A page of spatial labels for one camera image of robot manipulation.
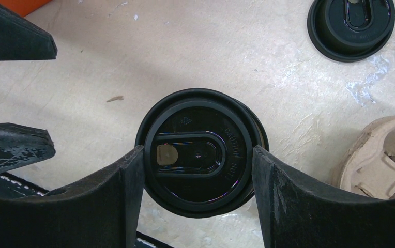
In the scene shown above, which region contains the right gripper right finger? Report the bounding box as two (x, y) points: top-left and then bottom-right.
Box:
(252, 146), (395, 247)

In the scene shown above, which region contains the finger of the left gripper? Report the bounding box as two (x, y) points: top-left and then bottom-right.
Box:
(0, 4), (58, 61)
(0, 123), (56, 173)

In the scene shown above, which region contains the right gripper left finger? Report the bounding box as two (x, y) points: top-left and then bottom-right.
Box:
(0, 145), (145, 247)

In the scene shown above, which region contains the orange paper bag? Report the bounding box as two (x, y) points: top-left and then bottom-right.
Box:
(0, 0), (51, 17)

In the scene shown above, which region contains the black cup lid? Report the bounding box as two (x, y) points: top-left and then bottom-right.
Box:
(307, 0), (395, 63)
(135, 88), (269, 219)

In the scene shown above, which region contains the black cup lid front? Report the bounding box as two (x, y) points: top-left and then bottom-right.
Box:
(307, 0), (395, 63)

